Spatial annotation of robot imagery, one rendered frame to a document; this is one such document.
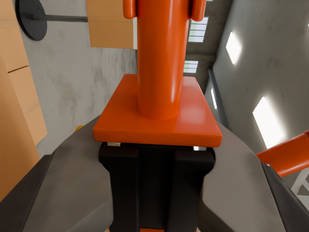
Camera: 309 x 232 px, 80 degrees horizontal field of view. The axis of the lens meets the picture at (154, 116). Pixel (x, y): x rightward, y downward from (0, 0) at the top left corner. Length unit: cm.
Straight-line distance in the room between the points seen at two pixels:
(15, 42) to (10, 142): 74
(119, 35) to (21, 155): 133
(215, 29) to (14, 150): 935
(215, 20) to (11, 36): 873
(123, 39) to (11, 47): 83
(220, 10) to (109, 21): 786
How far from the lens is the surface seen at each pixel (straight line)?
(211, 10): 915
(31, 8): 219
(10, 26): 106
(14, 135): 39
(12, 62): 104
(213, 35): 961
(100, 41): 165
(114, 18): 162
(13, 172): 40
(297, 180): 329
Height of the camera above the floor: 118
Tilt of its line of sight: 1 degrees down
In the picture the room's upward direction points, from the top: 93 degrees clockwise
